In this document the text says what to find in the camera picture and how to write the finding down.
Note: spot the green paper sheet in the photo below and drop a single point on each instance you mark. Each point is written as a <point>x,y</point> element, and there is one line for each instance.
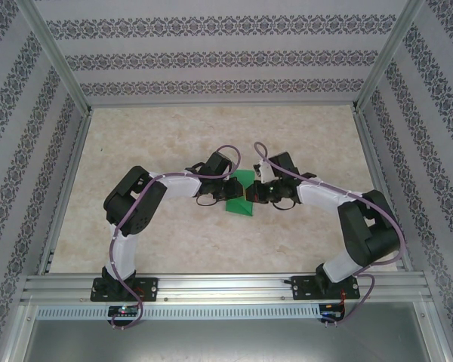
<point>239,209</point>

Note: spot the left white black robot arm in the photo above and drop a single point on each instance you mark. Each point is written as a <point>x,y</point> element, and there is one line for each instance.
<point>122,249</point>

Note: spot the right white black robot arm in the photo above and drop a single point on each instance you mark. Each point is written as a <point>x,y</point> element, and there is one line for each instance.
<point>370,234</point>

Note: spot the grey sheet metal tray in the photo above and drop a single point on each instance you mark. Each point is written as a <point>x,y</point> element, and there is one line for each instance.
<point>226,343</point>

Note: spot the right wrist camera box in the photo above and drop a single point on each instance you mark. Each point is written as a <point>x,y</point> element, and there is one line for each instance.
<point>264,171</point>

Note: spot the aluminium mounting rail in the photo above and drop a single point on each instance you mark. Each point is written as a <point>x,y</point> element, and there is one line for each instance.
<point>226,288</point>

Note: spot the aluminium side rail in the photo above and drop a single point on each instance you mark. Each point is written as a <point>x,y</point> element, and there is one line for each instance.
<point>381,188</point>
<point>66,192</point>

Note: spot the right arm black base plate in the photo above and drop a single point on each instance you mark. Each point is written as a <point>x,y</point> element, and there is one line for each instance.
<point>304,288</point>

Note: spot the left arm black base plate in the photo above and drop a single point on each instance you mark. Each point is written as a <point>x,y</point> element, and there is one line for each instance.
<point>149,288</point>

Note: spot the aluminium frame post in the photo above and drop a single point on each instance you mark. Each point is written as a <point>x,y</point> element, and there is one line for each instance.
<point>56,56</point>
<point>389,56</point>

